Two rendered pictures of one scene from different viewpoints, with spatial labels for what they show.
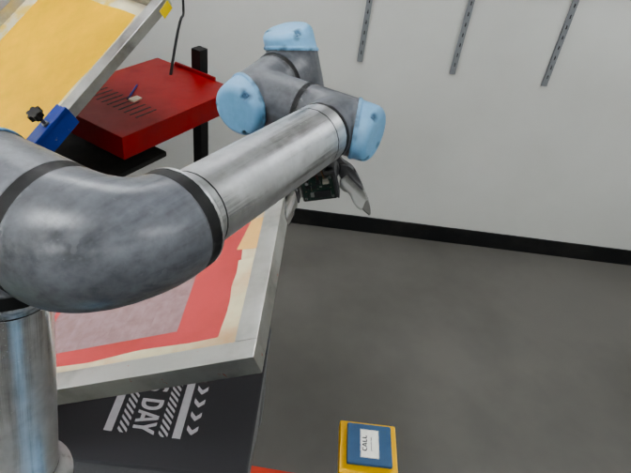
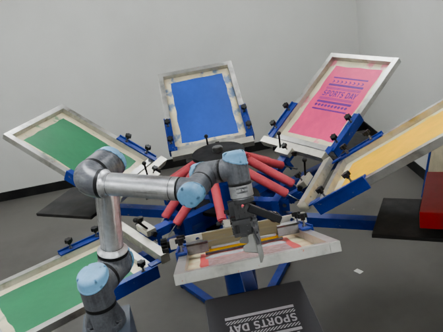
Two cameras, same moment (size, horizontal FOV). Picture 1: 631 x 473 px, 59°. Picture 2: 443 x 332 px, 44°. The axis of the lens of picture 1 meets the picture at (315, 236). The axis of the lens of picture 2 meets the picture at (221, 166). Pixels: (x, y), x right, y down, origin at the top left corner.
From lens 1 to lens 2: 175 cm
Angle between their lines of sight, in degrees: 76
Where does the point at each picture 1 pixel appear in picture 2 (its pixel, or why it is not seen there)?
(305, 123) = (157, 178)
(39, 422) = (103, 229)
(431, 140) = not seen: outside the picture
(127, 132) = (427, 211)
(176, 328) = not seen: hidden behind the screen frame
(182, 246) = (85, 184)
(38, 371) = (102, 213)
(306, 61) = (226, 166)
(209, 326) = not seen: hidden behind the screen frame
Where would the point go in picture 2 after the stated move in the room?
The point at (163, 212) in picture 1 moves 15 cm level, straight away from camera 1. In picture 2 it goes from (86, 174) to (130, 161)
